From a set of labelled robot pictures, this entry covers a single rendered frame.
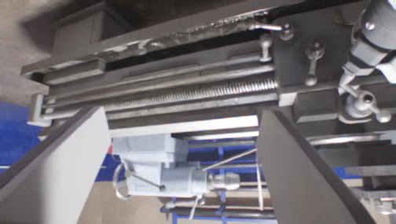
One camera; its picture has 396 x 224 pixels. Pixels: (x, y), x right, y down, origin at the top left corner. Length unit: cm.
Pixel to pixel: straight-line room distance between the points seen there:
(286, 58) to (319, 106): 19
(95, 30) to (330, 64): 127
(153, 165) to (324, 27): 95
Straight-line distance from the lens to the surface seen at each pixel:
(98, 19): 151
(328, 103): 71
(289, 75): 73
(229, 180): 105
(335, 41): 81
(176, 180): 110
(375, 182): 91
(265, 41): 64
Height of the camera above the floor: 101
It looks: 15 degrees down
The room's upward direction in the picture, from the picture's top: 178 degrees clockwise
